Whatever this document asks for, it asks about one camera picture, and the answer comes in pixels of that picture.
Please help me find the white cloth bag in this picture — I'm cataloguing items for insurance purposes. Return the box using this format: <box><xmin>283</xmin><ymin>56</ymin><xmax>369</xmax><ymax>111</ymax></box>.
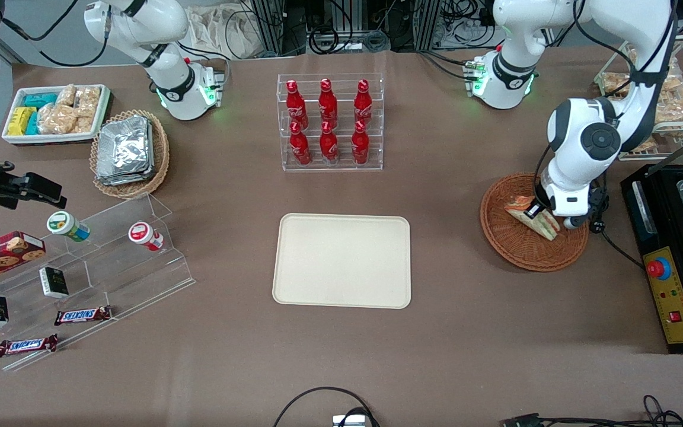
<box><xmin>186</xmin><ymin>5</ymin><xmax>262</xmax><ymax>60</ymax></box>

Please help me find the aluminium frame post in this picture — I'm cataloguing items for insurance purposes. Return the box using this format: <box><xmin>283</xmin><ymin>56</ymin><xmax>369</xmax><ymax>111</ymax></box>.
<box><xmin>416</xmin><ymin>0</ymin><xmax>442</xmax><ymax>51</ymax></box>
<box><xmin>251</xmin><ymin>0</ymin><xmax>286</xmax><ymax>57</ymax></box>

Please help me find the black cable with connector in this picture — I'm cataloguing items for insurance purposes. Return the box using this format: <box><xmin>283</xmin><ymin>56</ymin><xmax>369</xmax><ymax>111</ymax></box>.
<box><xmin>500</xmin><ymin>394</ymin><xmax>683</xmax><ymax>427</ymax></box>

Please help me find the black machine yellow panel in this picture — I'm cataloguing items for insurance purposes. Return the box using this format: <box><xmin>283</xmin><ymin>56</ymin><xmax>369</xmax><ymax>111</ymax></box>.
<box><xmin>621</xmin><ymin>163</ymin><xmax>683</xmax><ymax>355</ymax></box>

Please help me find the red cola bottle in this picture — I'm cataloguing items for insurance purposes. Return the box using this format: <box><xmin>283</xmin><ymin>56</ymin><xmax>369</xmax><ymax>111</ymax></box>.
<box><xmin>354</xmin><ymin>79</ymin><xmax>374</xmax><ymax>125</ymax></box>
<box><xmin>289</xmin><ymin>122</ymin><xmax>312</xmax><ymax>165</ymax></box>
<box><xmin>318</xmin><ymin>78</ymin><xmax>339</xmax><ymax>128</ymax></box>
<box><xmin>286</xmin><ymin>80</ymin><xmax>309</xmax><ymax>129</ymax></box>
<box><xmin>319</xmin><ymin>121</ymin><xmax>339</xmax><ymax>165</ymax></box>
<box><xmin>351</xmin><ymin>120</ymin><xmax>371</xmax><ymax>165</ymax></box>

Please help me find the white rectangular snack bin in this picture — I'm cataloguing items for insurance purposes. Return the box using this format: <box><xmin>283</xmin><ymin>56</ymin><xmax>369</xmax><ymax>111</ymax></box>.
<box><xmin>2</xmin><ymin>84</ymin><xmax>111</xmax><ymax>145</ymax></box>

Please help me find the clear acrylic bottle rack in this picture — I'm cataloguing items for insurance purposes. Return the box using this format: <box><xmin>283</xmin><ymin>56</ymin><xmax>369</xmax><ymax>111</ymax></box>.
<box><xmin>277</xmin><ymin>73</ymin><xmax>384</xmax><ymax>172</ymax></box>

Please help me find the silver foil pouch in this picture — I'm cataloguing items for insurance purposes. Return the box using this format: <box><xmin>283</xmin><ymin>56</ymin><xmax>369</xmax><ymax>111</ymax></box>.
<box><xmin>97</xmin><ymin>115</ymin><xmax>152</xmax><ymax>177</ymax></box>
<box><xmin>95</xmin><ymin>166</ymin><xmax>154</xmax><ymax>187</ymax></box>

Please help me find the green lid jar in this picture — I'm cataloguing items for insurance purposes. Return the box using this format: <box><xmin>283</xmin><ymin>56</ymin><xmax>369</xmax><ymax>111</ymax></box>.
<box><xmin>46</xmin><ymin>211</ymin><xmax>91</xmax><ymax>243</ymax></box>

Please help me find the yellow snack pack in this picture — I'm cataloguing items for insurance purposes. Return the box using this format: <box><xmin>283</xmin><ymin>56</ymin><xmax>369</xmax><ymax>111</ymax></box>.
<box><xmin>8</xmin><ymin>107</ymin><xmax>37</xmax><ymax>136</ymax></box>

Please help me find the brown snickers bar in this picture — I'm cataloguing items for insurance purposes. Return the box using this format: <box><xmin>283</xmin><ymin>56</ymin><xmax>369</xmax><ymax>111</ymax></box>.
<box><xmin>0</xmin><ymin>334</ymin><xmax>59</xmax><ymax>358</ymax></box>
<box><xmin>54</xmin><ymin>305</ymin><xmax>112</xmax><ymax>326</ymax></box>

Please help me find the round brown wicker basket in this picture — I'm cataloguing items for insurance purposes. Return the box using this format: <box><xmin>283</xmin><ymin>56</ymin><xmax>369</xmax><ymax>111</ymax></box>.
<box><xmin>480</xmin><ymin>172</ymin><xmax>590</xmax><ymax>273</ymax></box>

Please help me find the red tartan cookie box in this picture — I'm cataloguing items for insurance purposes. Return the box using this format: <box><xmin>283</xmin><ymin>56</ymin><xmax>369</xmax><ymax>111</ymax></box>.
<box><xmin>0</xmin><ymin>231</ymin><xmax>46</xmax><ymax>290</ymax></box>

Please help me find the red emergency stop button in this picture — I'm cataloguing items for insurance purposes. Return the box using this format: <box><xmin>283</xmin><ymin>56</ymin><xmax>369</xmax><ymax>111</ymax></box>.
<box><xmin>646</xmin><ymin>257</ymin><xmax>672</xmax><ymax>281</ymax></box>

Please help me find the black looped cable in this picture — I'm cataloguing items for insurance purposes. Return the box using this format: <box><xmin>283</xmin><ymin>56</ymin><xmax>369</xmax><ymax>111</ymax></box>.
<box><xmin>273</xmin><ymin>387</ymin><xmax>381</xmax><ymax>427</ymax></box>

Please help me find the red lid jar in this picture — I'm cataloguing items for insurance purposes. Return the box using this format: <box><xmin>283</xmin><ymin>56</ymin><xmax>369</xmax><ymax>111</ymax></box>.
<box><xmin>127</xmin><ymin>221</ymin><xmax>165</xmax><ymax>252</ymax></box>

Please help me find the clear acrylic stepped stand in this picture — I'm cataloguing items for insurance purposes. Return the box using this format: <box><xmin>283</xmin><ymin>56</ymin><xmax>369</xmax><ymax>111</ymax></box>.
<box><xmin>0</xmin><ymin>192</ymin><xmax>196</xmax><ymax>372</ymax></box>

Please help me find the white wire rack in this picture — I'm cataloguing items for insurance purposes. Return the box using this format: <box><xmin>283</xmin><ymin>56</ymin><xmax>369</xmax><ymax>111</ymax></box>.
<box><xmin>593</xmin><ymin>35</ymin><xmax>683</xmax><ymax>161</ymax></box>

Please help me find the beige plastic tray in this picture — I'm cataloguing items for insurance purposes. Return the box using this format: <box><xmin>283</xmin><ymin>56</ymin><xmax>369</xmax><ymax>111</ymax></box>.
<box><xmin>272</xmin><ymin>213</ymin><xmax>412</xmax><ymax>310</ymax></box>

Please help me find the light oval wicker basket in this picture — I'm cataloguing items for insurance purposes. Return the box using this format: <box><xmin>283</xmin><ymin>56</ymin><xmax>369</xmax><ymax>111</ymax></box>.
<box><xmin>90</xmin><ymin>109</ymin><xmax>170</xmax><ymax>199</ymax></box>

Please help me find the triangular sandwich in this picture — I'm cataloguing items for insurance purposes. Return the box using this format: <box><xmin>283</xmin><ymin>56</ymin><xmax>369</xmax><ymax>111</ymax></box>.
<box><xmin>504</xmin><ymin>196</ymin><xmax>559</xmax><ymax>241</ymax></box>

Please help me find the black power cable with plug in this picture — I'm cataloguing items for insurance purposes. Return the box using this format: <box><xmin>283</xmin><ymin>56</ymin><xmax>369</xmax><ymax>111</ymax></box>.
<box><xmin>588</xmin><ymin>178</ymin><xmax>646</xmax><ymax>269</ymax></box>

